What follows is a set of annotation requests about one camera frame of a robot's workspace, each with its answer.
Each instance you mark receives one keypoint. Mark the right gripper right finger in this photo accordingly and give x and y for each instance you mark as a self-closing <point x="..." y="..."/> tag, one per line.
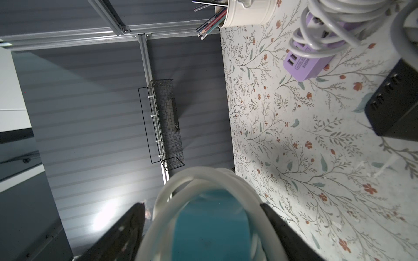
<point x="295" y="247"/>

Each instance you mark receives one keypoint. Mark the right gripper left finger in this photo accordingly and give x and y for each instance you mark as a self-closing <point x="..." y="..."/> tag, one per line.
<point x="121" y="242"/>

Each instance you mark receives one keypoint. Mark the black wire wall basket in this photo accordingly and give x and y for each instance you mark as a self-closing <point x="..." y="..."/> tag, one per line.
<point x="161" y="124"/>

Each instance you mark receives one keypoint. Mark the teal power strip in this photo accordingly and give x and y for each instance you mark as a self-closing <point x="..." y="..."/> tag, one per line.
<point x="213" y="226"/>

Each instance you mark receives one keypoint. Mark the purple power strip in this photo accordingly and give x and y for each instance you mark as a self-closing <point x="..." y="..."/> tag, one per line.
<point x="303" y="68"/>

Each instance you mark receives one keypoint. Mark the cream pen cup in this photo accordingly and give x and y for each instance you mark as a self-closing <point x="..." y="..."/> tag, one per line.
<point x="247" y="13"/>

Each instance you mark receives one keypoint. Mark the black power strip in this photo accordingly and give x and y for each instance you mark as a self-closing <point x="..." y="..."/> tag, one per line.
<point x="393" y="109"/>

